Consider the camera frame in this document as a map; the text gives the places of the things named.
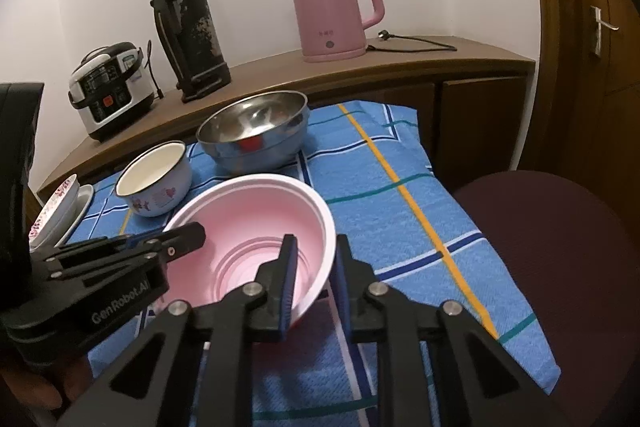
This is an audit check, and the person's hand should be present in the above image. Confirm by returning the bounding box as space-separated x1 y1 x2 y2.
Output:
1 357 93 411

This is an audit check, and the white black rice cooker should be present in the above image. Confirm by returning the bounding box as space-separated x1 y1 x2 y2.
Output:
67 41 156 142

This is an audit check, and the white enamel bowl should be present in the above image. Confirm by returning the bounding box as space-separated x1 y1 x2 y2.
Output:
115 141 193 218

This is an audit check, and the stainless steel bowl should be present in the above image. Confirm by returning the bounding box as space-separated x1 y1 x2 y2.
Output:
196 90 310 174

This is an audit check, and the dark maroon chair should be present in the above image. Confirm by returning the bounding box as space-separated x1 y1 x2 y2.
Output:
454 170 639 426

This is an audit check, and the pink floral rim plate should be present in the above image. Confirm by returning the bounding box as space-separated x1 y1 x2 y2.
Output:
34 174 79 224

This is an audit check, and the black thermos flask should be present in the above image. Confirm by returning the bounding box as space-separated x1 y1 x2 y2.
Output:
151 0 231 103

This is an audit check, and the brown wooden sideboard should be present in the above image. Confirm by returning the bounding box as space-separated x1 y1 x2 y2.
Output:
37 37 535 199

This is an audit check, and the plain white plate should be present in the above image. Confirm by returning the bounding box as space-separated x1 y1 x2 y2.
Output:
53 184 94 247

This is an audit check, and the pink electric kettle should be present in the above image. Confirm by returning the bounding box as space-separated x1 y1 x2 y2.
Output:
293 0 385 63

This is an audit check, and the black kettle power cable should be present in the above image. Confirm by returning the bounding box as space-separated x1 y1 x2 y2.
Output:
366 29 459 54

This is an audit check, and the right wooden door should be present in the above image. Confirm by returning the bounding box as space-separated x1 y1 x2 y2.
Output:
520 0 639 232

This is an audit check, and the pink plastic bowl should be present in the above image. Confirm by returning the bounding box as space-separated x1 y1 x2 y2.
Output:
152 173 336 323

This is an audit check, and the red flower white plate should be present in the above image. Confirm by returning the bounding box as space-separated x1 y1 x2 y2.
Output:
29 208 74 251

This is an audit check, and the blue checked tablecloth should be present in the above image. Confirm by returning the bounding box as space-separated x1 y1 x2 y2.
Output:
67 100 562 427

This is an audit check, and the right silver door handle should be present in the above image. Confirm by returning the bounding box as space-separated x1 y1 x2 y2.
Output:
590 5 620 57

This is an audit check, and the black rice cooker cable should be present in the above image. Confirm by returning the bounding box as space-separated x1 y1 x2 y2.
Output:
144 39 165 101

